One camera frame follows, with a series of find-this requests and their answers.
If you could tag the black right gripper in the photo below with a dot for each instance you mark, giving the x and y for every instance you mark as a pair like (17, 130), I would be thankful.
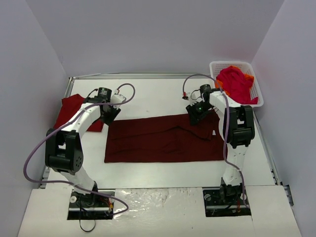
(195, 114)

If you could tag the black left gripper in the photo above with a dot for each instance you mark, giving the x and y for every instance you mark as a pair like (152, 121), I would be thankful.
(112, 114)

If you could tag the dark maroon t shirt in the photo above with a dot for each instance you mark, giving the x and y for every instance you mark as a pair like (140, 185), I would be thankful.
(164, 139)

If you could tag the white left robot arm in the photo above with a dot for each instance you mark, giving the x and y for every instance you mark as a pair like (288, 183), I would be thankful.
(63, 150)

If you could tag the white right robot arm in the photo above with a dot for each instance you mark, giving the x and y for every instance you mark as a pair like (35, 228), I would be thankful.
(238, 131)

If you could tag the orange t shirt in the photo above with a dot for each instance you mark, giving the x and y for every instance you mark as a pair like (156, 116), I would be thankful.
(235, 84)

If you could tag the folded red t shirt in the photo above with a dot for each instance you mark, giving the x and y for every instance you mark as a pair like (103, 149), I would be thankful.
(70, 106)

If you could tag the crimson pink t shirt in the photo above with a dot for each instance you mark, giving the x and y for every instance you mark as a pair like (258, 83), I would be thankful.
(240, 99)

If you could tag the white plastic laundry basket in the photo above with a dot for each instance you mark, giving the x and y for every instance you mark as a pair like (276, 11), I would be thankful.
(216, 66)

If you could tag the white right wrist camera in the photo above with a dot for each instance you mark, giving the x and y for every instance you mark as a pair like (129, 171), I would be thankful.
(192, 97)

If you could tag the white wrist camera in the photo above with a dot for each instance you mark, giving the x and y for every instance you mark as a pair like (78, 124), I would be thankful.
(117, 99)
(192, 97)

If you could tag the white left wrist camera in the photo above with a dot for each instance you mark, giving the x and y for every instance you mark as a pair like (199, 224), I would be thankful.
(117, 99)

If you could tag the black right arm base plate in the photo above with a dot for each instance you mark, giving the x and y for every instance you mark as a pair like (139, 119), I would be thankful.
(215, 206)

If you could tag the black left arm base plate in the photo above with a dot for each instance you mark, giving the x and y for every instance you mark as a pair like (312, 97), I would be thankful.
(90, 207)

